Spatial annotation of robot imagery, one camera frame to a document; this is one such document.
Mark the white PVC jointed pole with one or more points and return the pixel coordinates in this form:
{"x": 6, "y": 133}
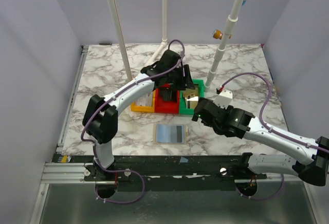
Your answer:
{"x": 220, "y": 50}

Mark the yellow plastic bin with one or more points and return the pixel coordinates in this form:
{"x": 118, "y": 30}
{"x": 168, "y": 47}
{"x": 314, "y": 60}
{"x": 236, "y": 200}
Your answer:
{"x": 142, "y": 109}

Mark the dark card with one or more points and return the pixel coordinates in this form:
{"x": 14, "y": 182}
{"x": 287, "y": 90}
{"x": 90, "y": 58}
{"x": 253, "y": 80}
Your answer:
{"x": 179, "y": 134}
{"x": 168, "y": 95}

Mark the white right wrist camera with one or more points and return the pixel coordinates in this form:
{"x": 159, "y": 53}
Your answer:
{"x": 224, "y": 98}

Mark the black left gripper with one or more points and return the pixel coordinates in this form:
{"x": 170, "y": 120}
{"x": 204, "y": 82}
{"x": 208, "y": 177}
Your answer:
{"x": 167, "y": 94}

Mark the green plastic bin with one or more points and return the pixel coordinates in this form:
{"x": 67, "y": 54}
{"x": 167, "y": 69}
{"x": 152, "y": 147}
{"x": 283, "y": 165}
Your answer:
{"x": 182, "y": 106}

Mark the red plastic bin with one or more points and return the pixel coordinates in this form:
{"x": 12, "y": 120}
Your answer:
{"x": 166, "y": 107}

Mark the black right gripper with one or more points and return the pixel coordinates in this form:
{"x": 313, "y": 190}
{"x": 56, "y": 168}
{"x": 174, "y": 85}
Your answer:
{"x": 198, "y": 107}

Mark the white PVC pipe frame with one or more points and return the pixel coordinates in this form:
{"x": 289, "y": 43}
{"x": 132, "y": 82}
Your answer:
{"x": 164, "y": 36}

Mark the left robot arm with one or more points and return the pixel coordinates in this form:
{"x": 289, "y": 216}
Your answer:
{"x": 101, "y": 116}

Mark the beige card holder wallet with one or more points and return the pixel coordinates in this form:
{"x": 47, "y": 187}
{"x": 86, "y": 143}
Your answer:
{"x": 164, "y": 134}

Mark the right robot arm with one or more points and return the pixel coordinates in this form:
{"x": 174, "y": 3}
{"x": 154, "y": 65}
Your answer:
{"x": 305, "y": 158}

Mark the black mounting rail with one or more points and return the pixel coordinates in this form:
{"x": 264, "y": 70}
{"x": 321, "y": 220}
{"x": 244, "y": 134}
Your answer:
{"x": 173, "y": 173}

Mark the orange knob on pole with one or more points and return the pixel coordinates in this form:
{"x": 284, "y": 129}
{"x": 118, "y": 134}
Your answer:
{"x": 217, "y": 34}

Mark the white left PVC pole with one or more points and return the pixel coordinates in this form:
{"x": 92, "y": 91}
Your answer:
{"x": 115, "y": 17}

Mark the white striped card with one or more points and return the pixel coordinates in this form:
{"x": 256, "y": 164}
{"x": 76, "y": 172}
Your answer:
{"x": 146, "y": 100}

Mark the gold cards stack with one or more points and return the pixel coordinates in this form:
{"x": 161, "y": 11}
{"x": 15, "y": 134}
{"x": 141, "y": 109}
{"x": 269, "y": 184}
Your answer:
{"x": 191, "y": 102}

